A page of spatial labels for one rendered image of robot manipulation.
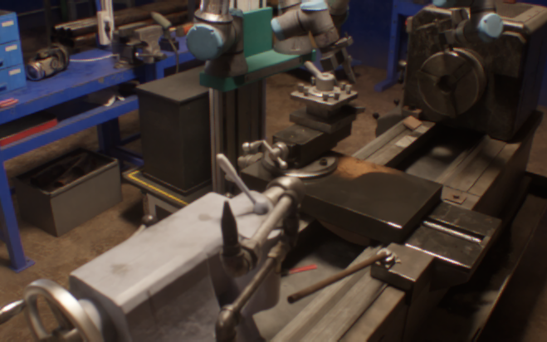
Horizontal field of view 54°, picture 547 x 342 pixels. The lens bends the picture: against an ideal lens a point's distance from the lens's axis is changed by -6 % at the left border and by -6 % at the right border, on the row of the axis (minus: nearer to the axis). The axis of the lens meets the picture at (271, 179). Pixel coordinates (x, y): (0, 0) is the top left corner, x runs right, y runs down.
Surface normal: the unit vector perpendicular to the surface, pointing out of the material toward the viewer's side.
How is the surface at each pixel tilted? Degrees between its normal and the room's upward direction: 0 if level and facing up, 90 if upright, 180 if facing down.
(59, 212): 90
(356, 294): 0
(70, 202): 90
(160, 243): 0
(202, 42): 95
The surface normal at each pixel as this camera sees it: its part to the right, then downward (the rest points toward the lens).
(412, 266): 0.01, -0.89
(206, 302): 0.78, 0.04
